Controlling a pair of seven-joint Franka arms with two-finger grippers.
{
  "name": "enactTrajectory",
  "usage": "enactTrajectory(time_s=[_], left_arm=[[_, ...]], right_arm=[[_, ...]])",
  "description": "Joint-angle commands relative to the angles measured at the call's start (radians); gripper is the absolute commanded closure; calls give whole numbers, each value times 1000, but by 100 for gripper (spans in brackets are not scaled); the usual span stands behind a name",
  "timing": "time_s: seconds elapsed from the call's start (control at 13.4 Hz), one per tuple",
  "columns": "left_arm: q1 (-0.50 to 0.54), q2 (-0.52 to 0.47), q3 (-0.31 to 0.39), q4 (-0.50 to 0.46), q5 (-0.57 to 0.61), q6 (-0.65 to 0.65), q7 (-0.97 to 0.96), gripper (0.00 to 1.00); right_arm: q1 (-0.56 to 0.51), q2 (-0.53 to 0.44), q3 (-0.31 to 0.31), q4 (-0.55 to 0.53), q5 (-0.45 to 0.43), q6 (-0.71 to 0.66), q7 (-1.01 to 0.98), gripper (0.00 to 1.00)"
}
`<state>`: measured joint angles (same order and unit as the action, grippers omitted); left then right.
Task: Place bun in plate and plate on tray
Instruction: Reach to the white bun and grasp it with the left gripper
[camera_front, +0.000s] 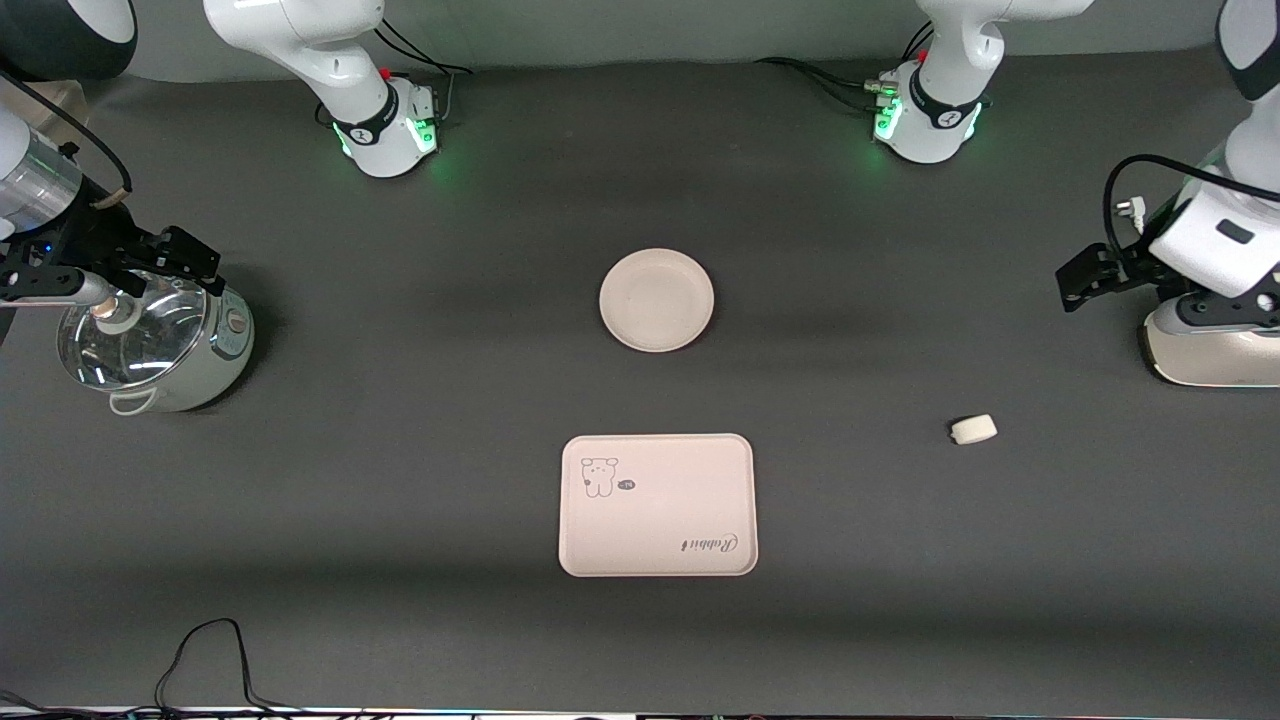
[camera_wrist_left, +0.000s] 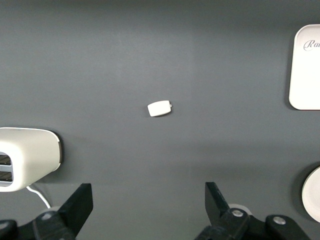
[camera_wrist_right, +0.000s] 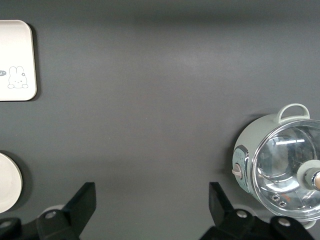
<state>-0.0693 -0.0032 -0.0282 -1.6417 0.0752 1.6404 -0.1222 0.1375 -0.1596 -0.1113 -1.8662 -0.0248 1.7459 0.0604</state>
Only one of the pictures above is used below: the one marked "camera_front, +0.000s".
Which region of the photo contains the white toaster cable with plug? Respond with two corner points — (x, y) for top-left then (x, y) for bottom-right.
(1114, 196), (1201, 239)

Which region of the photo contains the black arm base cable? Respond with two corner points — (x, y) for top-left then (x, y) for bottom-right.
(754, 22), (936, 115)
(374, 16), (473, 131)

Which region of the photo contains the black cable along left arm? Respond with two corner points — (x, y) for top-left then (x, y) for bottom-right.
(1102, 154), (1280, 263)

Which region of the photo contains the beige rectangular tray rabbit print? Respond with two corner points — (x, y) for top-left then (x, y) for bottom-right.
(558, 433), (759, 578)

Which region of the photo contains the black right arm base cable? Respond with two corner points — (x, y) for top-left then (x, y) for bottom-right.
(374, 16), (473, 131)

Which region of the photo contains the round beige plate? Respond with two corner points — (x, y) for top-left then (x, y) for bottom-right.
(599, 248), (716, 353)

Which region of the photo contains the cream white toaster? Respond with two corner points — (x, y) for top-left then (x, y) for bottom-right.
(1140, 296), (1280, 389)

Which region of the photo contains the black left arm base cable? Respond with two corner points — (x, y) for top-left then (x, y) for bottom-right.
(754, 22), (936, 115)

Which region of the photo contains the glass pot lid with knob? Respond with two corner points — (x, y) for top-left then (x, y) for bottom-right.
(57, 278), (208, 391)

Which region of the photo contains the thin black looped cable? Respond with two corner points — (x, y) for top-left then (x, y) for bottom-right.
(153, 618), (311, 717)

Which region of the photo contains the pale green electric cooking pot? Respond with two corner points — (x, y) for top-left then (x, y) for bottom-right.
(57, 278), (256, 416)

